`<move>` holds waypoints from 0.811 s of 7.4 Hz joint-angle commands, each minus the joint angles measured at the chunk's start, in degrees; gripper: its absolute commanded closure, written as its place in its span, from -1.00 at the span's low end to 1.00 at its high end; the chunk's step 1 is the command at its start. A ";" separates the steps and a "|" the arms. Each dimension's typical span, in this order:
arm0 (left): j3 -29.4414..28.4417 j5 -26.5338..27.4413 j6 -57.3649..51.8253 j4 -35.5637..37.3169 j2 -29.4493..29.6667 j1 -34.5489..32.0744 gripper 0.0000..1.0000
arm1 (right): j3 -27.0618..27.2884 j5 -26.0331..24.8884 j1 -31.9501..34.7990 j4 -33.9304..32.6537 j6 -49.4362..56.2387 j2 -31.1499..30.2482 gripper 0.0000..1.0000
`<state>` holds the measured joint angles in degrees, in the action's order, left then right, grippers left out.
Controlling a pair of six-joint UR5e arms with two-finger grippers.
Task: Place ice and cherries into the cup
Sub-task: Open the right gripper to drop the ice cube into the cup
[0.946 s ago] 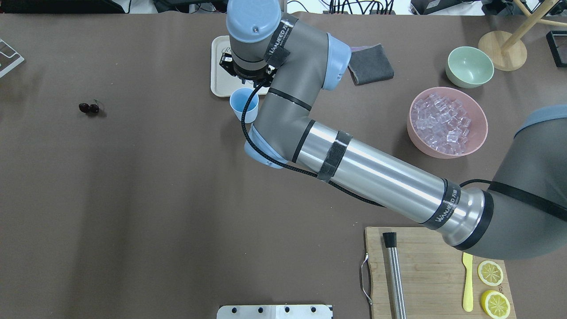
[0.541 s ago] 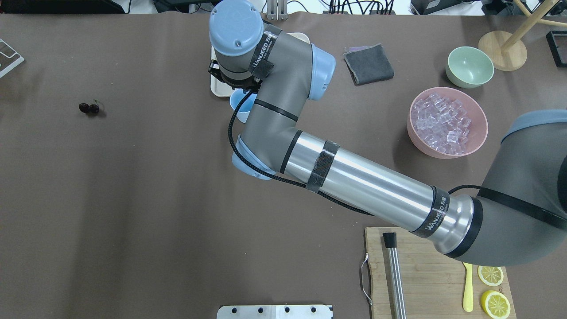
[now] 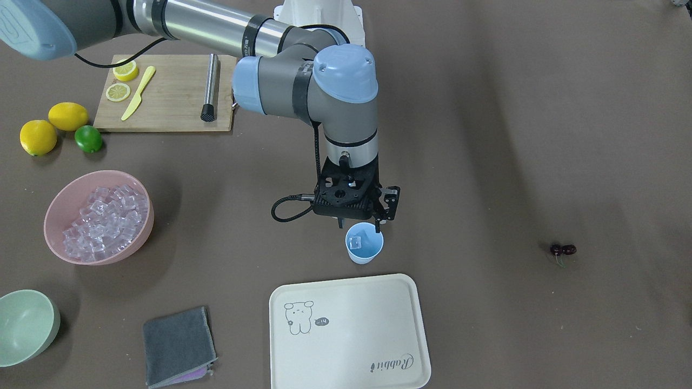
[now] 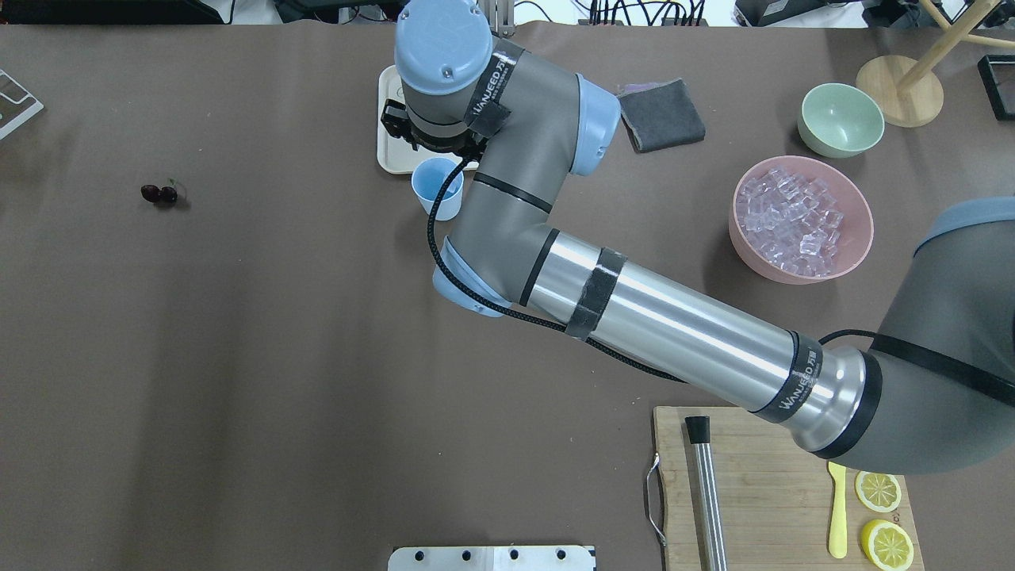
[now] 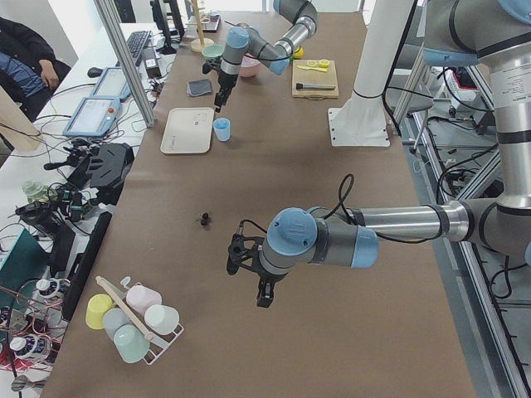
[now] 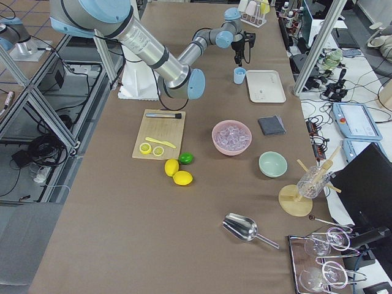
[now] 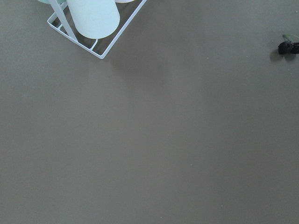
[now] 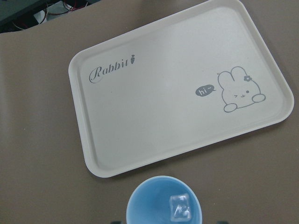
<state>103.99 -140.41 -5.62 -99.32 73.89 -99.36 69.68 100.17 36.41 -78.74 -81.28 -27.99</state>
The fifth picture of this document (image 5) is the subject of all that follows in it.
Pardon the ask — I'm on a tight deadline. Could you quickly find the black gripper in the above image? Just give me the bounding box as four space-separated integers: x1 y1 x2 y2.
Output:
256 269 286 308
214 72 237 112

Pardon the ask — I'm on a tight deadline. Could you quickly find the blue plastic cup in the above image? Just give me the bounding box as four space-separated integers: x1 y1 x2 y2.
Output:
212 118 231 142

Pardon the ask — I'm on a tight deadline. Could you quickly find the pink bowl of ice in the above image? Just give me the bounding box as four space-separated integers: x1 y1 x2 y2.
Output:
239 56 262 78

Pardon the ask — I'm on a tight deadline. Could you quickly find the wooden cup stand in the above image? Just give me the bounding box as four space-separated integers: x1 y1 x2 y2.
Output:
187 0 214 53

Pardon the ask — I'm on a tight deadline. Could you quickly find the dark cherries pair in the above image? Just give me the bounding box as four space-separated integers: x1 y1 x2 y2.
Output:
196 212 212 228

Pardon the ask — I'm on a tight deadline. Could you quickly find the white cup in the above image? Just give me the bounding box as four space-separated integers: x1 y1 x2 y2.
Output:
144 304 180 335

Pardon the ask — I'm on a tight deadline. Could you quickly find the white cup rack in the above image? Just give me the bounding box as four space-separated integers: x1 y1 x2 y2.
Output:
95 276 184 365

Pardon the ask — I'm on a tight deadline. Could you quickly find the pink cup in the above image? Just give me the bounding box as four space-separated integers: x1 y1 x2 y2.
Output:
125 284 162 316

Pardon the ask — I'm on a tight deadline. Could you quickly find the mint green cup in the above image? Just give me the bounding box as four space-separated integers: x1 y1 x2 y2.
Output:
113 324 150 363

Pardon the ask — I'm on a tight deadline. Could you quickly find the grey cup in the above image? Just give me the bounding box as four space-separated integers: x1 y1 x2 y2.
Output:
103 307 129 340

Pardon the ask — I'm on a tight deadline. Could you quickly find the yellow cup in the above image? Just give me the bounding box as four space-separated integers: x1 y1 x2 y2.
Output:
85 294 114 330

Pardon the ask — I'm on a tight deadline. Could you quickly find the grey folded cloth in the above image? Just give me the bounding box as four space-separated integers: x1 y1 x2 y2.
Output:
187 79 212 97

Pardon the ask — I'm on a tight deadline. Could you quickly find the cream rabbit tray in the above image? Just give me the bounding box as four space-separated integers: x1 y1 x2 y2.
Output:
160 107 214 154

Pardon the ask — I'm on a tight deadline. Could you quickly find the green ceramic bowl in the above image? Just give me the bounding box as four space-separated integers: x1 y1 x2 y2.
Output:
202 44 224 61

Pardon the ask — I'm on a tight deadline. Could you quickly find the metal rod black cap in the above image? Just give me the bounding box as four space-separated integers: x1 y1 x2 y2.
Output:
295 83 336 90

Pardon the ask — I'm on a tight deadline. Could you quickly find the yellow plastic knife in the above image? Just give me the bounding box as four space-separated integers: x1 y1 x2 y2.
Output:
296 65 328 73

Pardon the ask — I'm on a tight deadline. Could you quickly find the yellow lemon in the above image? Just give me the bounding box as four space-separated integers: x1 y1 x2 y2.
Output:
293 46 304 59

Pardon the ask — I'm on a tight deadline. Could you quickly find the wooden cutting board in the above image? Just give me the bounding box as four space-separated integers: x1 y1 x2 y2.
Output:
291 60 339 99

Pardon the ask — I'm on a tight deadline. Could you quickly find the black keyboard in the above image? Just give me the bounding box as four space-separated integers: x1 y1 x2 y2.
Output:
126 31 152 66

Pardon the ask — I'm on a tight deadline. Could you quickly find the teach pendant tablet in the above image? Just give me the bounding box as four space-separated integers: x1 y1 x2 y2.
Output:
63 95 121 138
91 66 131 101

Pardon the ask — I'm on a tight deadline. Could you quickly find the seated person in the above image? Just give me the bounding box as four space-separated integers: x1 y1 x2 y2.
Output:
1 18 71 122

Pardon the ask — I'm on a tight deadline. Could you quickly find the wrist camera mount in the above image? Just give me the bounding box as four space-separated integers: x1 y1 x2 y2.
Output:
202 57 222 75
227 233 265 276

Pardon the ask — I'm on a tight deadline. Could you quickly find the aluminium frame post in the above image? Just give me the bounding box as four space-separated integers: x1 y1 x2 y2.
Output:
94 0 155 128

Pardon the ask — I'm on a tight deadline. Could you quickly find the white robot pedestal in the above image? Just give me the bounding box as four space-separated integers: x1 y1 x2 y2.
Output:
329 0 417 148

